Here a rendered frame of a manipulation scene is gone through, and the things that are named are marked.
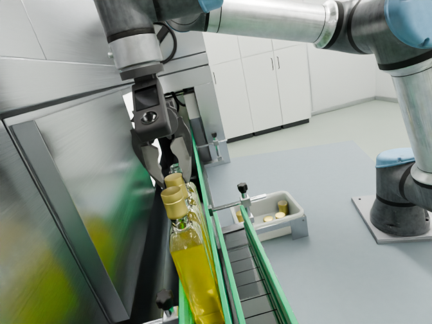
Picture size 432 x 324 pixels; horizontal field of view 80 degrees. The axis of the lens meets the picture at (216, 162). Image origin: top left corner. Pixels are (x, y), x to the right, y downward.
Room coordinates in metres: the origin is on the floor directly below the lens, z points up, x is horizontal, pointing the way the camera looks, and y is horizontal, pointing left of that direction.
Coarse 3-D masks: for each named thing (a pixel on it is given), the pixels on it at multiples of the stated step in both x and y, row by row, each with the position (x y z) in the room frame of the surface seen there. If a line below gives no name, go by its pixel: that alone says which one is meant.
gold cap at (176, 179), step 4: (168, 176) 0.44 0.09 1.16; (172, 176) 0.44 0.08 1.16; (176, 176) 0.44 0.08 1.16; (180, 176) 0.43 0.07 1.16; (168, 180) 0.43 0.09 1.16; (172, 180) 0.42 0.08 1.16; (176, 180) 0.42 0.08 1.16; (180, 180) 0.43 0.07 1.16; (168, 184) 0.42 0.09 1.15; (172, 184) 0.42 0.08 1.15; (176, 184) 0.42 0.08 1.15; (180, 184) 0.43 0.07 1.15; (184, 184) 0.44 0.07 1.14; (184, 188) 0.43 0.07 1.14; (184, 192) 0.43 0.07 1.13; (184, 196) 0.43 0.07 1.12
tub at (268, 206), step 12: (276, 192) 0.85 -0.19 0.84; (288, 192) 0.83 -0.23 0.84; (240, 204) 0.83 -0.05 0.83; (252, 204) 0.84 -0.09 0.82; (264, 204) 0.84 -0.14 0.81; (276, 204) 0.84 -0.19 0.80; (288, 204) 0.81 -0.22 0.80; (264, 216) 0.82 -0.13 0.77; (288, 216) 0.69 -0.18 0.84; (300, 216) 0.68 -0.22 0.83
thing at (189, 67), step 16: (176, 32) 1.48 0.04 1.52; (192, 32) 1.49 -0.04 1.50; (192, 48) 1.48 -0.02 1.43; (176, 64) 1.48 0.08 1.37; (192, 64) 1.48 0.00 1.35; (208, 64) 1.49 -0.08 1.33; (160, 80) 1.47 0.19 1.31; (176, 80) 1.48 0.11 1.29; (192, 80) 1.48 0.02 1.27; (208, 80) 1.49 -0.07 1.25
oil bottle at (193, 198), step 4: (192, 192) 0.51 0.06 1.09; (188, 196) 0.49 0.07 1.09; (192, 196) 0.49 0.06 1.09; (196, 196) 0.50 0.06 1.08; (188, 200) 0.48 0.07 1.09; (192, 200) 0.48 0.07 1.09; (196, 200) 0.48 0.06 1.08; (196, 204) 0.47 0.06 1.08; (200, 208) 0.48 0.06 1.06; (204, 224) 0.48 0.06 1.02; (208, 236) 0.50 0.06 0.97; (208, 240) 0.47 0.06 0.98
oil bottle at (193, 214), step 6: (192, 204) 0.45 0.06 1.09; (192, 210) 0.43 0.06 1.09; (198, 210) 0.44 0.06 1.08; (192, 216) 0.42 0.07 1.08; (198, 216) 0.42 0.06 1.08; (198, 222) 0.41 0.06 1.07; (204, 228) 0.46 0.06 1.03; (204, 234) 0.42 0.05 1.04; (204, 240) 0.41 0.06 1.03; (210, 252) 0.43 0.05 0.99; (210, 258) 0.41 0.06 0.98; (216, 276) 0.41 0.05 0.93
